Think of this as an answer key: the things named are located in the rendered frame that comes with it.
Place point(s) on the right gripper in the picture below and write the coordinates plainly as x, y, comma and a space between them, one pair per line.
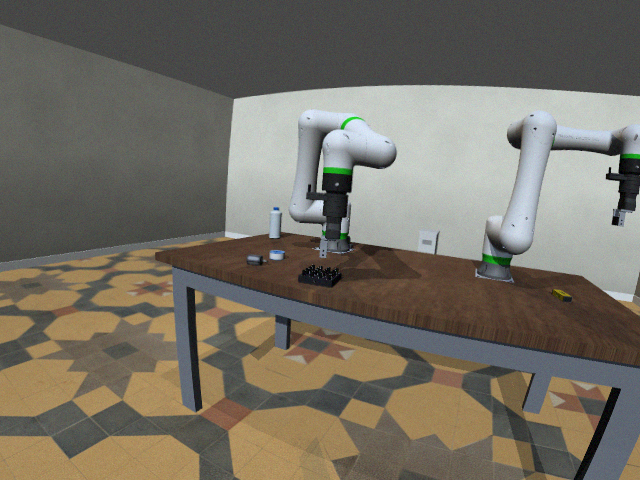
335, 204

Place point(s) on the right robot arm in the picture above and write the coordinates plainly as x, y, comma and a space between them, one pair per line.
351, 143

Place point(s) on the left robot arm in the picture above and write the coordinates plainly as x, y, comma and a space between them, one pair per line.
538, 129

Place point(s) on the dark grey knob panel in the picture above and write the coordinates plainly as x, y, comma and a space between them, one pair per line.
318, 276

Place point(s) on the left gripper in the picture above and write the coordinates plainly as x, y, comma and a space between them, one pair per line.
629, 185

